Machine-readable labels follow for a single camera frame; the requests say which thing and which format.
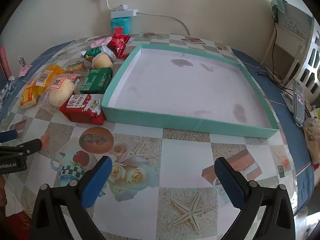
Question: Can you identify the white plastic basket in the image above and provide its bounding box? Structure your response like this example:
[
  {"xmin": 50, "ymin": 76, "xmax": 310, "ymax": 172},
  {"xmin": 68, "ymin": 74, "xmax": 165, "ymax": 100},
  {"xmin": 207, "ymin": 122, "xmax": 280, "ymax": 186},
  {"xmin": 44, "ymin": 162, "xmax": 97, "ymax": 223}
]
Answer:
[{"xmin": 294, "ymin": 17, "xmax": 320, "ymax": 98}]

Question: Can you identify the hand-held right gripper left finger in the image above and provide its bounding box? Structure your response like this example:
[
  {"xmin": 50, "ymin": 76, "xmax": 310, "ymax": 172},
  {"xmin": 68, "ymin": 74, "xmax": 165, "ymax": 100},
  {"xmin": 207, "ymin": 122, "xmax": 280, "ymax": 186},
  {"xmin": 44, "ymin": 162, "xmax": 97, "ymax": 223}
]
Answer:
[{"xmin": 30, "ymin": 156, "xmax": 113, "ymax": 240}]

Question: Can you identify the checkered printed tablecloth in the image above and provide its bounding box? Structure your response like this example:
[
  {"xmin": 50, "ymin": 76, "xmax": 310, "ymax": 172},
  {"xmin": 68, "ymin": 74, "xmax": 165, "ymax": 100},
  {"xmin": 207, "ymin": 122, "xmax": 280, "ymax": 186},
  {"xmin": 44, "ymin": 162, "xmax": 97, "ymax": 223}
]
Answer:
[{"xmin": 0, "ymin": 32, "xmax": 315, "ymax": 240}]

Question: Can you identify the blue patterned cloth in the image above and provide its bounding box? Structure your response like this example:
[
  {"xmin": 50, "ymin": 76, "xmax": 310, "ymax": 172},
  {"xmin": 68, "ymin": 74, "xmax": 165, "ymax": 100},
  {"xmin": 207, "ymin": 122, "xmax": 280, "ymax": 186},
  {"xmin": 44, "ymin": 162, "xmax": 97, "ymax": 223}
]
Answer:
[{"xmin": 0, "ymin": 76, "xmax": 15, "ymax": 103}]

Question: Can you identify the green and white snack packet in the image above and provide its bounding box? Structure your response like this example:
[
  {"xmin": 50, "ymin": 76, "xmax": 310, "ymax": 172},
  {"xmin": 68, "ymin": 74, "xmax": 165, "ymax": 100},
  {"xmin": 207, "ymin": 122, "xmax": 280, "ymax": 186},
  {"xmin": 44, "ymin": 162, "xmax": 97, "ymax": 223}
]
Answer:
[{"xmin": 80, "ymin": 45, "xmax": 117, "ymax": 60}]

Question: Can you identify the pink stick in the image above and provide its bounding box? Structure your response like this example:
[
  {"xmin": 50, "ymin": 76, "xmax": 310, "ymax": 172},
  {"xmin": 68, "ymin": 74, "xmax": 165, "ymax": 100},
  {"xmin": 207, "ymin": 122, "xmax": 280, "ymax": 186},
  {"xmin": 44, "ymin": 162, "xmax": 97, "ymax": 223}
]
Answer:
[{"xmin": 0, "ymin": 45, "xmax": 12, "ymax": 78}]

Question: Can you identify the shallow teal cardboard box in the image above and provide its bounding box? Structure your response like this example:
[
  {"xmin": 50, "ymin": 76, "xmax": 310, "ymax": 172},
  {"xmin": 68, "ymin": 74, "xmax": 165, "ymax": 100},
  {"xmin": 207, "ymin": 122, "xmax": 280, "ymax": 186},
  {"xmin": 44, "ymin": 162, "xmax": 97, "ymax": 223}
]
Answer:
[{"xmin": 101, "ymin": 44, "xmax": 280, "ymax": 139}]

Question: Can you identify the smartphone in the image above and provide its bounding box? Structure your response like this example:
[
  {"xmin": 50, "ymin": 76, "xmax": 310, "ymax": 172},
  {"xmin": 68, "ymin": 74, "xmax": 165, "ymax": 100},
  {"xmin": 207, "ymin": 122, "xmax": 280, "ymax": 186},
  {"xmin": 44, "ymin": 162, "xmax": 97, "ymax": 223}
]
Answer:
[{"xmin": 292, "ymin": 79, "xmax": 306, "ymax": 127}]

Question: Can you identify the green cloth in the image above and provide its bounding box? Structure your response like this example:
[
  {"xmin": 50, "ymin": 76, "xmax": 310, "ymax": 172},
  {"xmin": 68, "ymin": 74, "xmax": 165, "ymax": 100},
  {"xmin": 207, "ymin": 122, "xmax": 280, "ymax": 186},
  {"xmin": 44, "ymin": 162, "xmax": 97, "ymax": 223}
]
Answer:
[{"xmin": 271, "ymin": 0, "xmax": 288, "ymax": 22}]

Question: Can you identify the red cow print snack packet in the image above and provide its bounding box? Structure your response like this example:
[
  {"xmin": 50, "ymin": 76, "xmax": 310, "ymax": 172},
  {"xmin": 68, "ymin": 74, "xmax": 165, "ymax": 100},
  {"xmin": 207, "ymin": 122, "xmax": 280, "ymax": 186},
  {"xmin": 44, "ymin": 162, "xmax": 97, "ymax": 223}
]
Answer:
[{"xmin": 59, "ymin": 94, "xmax": 105, "ymax": 125}]

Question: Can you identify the white power strip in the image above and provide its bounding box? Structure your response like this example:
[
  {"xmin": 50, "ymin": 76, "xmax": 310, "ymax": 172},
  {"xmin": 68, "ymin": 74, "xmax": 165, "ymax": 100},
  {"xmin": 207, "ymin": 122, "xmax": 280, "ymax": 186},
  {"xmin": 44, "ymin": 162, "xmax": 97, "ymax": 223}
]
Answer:
[{"xmin": 110, "ymin": 4, "xmax": 138, "ymax": 18}]

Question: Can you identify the white phone stand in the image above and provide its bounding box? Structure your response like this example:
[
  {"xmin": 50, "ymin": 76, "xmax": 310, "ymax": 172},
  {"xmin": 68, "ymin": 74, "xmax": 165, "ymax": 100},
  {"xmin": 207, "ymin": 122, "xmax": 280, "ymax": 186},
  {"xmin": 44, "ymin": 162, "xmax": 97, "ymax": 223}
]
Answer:
[{"xmin": 280, "ymin": 90, "xmax": 295, "ymax": 113}]

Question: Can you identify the pink snack packet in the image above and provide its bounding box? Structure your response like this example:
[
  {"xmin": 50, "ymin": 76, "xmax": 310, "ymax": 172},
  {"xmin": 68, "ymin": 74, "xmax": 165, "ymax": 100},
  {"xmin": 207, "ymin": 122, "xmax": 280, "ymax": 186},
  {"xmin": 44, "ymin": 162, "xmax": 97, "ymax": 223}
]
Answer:
[{"xmin": 89, "ymin": 36, "xmax": 112, "ymax": 48}]

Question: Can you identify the pale round bun clear wrapper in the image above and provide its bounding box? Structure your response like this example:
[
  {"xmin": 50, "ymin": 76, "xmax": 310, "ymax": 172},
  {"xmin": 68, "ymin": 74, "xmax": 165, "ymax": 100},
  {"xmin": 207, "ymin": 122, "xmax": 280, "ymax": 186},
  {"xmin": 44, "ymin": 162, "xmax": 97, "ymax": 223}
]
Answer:
[{"xmin": 91, "ymin": 52, "xmax": 114, "ymax": 69}]

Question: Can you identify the white bun packet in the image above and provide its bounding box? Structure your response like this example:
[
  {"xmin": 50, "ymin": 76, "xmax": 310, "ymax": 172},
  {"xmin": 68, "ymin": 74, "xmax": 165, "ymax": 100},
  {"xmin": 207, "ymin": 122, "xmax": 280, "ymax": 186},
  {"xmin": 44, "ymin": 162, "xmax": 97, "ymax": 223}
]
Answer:
[{"xmin": 37, "ymin": 73, "xmax": 80, "ymax": 108}]

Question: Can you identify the small pink sachet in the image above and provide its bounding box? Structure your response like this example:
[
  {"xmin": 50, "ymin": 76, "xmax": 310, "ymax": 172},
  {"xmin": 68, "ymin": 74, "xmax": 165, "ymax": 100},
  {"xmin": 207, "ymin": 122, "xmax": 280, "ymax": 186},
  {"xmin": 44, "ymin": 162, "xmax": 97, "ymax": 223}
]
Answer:
[{"xmin": 18, "ymin": 65, "xmax": 33, "ymax": 77}]

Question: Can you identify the red printed cloth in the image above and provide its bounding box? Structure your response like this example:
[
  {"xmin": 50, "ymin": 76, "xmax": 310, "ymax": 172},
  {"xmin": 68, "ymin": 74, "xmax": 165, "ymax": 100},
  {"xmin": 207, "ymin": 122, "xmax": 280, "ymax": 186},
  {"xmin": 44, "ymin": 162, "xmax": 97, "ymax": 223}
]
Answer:
[{"xmin": 5, "ymin": 210, "xmax": 33, "ymax": 240}]

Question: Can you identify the black cable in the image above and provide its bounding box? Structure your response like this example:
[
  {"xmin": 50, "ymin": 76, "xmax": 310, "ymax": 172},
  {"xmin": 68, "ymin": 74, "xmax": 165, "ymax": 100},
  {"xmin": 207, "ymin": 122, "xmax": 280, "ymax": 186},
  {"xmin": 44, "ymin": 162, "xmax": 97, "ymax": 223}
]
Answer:
[{"xmin": 255, "ymin": 22, "xmax": 295, "ymax": 93}]

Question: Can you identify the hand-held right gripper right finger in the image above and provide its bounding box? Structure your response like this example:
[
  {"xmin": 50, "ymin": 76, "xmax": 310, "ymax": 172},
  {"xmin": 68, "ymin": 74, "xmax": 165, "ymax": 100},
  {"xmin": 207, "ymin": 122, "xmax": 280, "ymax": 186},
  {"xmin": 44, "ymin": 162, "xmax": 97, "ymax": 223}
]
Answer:
[{"xmin": 214, "ymin": 157, "xmax": 296, "ymax": 240}]

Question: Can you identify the teal carton red label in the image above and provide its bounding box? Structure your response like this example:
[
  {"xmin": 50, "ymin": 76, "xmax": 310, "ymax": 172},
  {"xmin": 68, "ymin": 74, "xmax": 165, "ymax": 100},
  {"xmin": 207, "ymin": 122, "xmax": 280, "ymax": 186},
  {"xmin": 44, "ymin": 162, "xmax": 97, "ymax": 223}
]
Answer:
[{"xmin": 110, "ymin": 17, "xmax": 132, "ymax": 35}]

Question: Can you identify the long orange cream bread packet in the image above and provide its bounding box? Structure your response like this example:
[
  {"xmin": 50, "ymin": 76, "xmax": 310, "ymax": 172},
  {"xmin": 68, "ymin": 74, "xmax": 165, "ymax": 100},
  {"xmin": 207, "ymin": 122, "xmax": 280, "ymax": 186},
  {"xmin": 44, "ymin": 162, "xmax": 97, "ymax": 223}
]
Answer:
[{"xmin": 18, "ymin": 80, "xmax": 44, "ymax": 109}]

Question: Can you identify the clear orange barcode packet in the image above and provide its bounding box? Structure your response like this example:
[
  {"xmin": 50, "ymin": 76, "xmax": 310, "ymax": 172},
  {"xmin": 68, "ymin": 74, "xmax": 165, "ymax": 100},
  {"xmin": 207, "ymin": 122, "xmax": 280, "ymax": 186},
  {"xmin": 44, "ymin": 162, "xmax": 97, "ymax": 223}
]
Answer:
[{"xmin": 25, "ymin": 64, "xmax": 67, "ymax": 90}]

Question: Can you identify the white power cable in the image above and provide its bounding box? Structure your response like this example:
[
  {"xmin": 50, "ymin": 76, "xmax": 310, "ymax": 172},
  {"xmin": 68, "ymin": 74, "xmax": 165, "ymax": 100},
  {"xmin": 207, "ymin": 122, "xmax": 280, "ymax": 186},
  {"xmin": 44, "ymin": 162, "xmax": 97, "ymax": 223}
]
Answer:
[{"xmin": 137, "ymin": 11, "xmax": 190, "ymax": 36}]

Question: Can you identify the dark green snack packet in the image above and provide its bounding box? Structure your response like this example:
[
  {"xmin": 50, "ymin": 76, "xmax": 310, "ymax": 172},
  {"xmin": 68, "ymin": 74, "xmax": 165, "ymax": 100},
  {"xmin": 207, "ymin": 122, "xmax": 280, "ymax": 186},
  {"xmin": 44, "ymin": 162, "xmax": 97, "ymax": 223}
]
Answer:
[{"xmin": 79, "ymin": 67, "xmax": 113, "ymax": 95}]

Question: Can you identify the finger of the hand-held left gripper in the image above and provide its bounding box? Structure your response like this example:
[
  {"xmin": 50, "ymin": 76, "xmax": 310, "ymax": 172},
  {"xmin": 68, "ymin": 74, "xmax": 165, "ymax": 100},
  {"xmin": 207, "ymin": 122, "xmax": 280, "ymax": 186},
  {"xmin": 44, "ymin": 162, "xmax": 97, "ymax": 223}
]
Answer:
[
  {"xmin": 0, "ymin": 139, "xmax": 43, "ymax": 157},
  {"xmin": 0, "ymin": 129, "xmax": 18, "ymax": 144}
]

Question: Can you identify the brown printed plastic bag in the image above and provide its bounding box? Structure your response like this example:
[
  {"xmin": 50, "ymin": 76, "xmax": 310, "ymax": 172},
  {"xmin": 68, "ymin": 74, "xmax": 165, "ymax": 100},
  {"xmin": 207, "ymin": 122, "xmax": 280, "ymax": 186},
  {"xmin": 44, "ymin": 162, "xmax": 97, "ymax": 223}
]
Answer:
[{"xmin": 302, "ymin": 116, "xmax": 320, "ymax": 165}]

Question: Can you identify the printed paper sign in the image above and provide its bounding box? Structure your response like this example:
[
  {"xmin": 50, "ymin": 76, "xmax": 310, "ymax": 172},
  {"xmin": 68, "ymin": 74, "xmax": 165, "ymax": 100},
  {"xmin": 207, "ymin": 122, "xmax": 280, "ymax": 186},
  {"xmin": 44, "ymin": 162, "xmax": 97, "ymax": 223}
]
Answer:
[{"xmin": 277, "ymin": 4, "xmax": 314, "ymax": 39}]

